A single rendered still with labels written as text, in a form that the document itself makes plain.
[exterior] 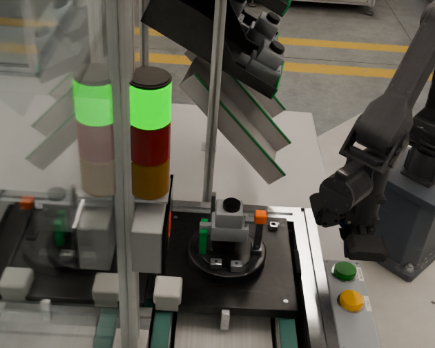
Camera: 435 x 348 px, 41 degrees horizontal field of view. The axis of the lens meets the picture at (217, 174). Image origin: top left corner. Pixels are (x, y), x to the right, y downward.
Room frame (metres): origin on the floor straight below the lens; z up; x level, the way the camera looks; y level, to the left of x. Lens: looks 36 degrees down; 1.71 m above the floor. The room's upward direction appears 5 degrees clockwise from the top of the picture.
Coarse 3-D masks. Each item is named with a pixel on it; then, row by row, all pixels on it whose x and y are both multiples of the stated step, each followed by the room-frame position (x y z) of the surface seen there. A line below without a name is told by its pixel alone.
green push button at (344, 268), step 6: (336, 264) 0.78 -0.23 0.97; (342, 264) 0.78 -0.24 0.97; (348, 264) 0.78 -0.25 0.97; (336, 270) 0.76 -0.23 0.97; (342, 270) 0.76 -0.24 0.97; (348, 270) 0.76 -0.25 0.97; (354, 270) 0.77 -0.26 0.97; (342, 276) 0.75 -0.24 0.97; (348, 276) 0.75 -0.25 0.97; (354, 276) 0.76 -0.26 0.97
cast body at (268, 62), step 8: (264, 40) 1.06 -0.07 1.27; (264, 48) 1.02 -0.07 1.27; (272, 48) 1.03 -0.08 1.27; (280, 48) 1.03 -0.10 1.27; (240, 56) 1.04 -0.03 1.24; (248, 56) 1.05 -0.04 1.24; (256, 56) 1.04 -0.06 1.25; (264, 56) 1.02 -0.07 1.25; (272, 56) 1.02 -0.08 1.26; (280, 56) 1.03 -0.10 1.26; (248, 64) 1.03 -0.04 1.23; (256, 64) 1.02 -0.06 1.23; (264, 64) 1.02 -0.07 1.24; (272, 64) 1.02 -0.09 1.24; (280, 64) 1.02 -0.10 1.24; (256, 72) 1.03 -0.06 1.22; (264, 72) 1.02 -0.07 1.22; (272, 72) 1.02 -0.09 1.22; (280, 72) 1.03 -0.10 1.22; (264, 80) 1.02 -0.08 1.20; (272, 80) 1.02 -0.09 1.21
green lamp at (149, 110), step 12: (168, 84) 0.58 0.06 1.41; (132, 96) 0.56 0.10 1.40; (144, 96) 0.56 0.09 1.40; (156, 96) 0.56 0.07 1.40; (168, 96) 0.57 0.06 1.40; (132, 108) 0.56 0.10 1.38; (144, 108) 0.56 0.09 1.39; (156, 108) 0.56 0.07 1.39; (168, 108) 0.57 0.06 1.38; (132, 120) 0.56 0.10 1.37; (144, 120) 0.56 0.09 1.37; (156, 120) 0.56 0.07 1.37; (168, 120) 0.57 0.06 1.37
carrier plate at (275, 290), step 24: (192, 216) 0.88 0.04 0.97; (264, 240) 0.83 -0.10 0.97; (288, 240) 0.83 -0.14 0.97; (168, 264) 0.74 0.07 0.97; (264, 264) 0.76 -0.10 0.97; (288, 264) 0.77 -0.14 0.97; (192, 288) 0.69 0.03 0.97; (216, 288) 0.70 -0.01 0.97; (240, 288) 0.70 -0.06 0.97; (264, 288) 0.71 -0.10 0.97; (288, 288) 0.71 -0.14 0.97; (192, 312) 0.65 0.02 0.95; (216, 312) 0.66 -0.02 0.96; (240, 312) 0.66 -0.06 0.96; (264, 312) 0.66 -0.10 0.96; (288, 312) 0.66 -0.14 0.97
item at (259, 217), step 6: (258, 210) 0.79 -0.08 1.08; (246, 216) 0.78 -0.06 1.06; (258, 216) 0.77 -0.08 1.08; (264, 216) 0.77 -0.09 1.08; (246, 222) 0.77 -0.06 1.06; (252, 222) 0.77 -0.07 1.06; (258, 222) 0.77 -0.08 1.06; (264, 222) 0.77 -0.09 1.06; (258, 228) 0.77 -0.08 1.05; (258, 234) 0.77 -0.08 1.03; (258, 240) 0.77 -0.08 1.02; (258, 246) 0.77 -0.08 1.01
